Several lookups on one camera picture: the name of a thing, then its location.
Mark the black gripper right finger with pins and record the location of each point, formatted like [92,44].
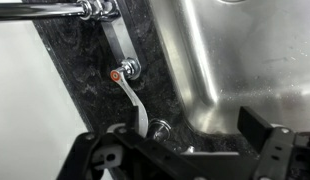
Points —
[278,150]

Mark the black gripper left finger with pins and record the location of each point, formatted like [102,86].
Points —
[85,156]

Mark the chrome faucet spout and base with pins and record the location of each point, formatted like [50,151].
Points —
[118,38]

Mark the round chrome deck cap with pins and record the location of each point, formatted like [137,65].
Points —
[160,128]

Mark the stainless steel sink basin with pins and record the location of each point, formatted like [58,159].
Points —
[255,50]

